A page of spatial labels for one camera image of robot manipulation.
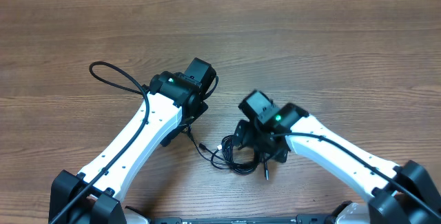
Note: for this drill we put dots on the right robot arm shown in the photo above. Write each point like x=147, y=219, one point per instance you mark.
x=391, y=193

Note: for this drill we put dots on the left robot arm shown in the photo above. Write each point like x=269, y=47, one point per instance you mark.
x=170, y=103

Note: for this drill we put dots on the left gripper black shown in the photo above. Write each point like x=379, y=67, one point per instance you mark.
x=202, y=107

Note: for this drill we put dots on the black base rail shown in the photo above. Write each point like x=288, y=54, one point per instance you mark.
x=237, y=220

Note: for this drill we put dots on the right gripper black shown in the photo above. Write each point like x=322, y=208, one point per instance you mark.
x=245, y=135

